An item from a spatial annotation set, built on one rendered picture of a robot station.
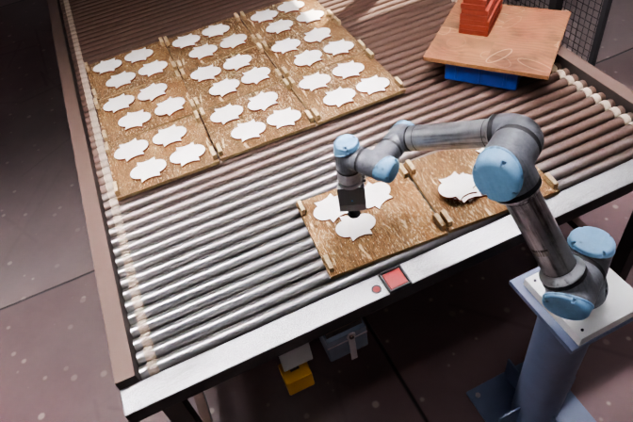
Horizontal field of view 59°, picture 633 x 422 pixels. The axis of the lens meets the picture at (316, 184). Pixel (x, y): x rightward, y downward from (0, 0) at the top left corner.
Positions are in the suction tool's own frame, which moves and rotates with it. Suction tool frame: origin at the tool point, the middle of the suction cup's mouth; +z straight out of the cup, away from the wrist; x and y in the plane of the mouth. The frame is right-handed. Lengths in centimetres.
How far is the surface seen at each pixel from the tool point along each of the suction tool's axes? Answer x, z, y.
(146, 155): -45, 7, 84
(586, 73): -71, 6, -96
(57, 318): -30, 100, 162
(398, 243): 8.3, 6.7, -13.7
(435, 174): -21.4, 6.7, -29.3
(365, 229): 2.2, 5.8, -3.1
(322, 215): -5.3, 5.8, 11.1
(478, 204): -5.7, 6.7, -41.5
